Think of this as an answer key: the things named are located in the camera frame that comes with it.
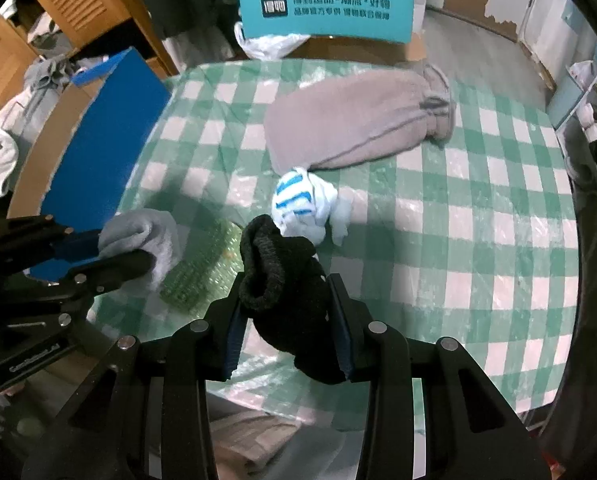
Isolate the grey sock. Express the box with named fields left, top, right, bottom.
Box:
left=98, top=209, right=182, bottom=297

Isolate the green glitter scrubbing cloth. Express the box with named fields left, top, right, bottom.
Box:
left=160, top=220, right=243, bottom=320

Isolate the black knitted sock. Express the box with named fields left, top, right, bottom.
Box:
left=239, top=214, right=345, bottom=385

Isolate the blue cardboard box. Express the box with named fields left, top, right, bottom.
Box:
left=6, top=46, right=174, bottom=281

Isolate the white fluffy towel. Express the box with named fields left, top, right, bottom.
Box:
left=0, top=93, right=25, bottom=197

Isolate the green checkered tablecloth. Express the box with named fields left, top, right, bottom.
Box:
left=120, top=60, right=579, bottom=413

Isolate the white blue striped sock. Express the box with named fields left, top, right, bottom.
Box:
left=271, top=168, right=353, bottom=246

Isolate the wooden louvered cabinet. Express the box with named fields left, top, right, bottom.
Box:
left=0, top=0, right=178, bottom=107

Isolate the white plastic bag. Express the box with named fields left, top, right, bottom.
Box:
left=233, top=22, right=310, bottom=61

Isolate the metal shoe rack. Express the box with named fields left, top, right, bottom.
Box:
left=547, top=54, right=597, bottom=191

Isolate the teal shoe box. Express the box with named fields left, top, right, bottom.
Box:
left=239, top=0, right=414, bottom=44

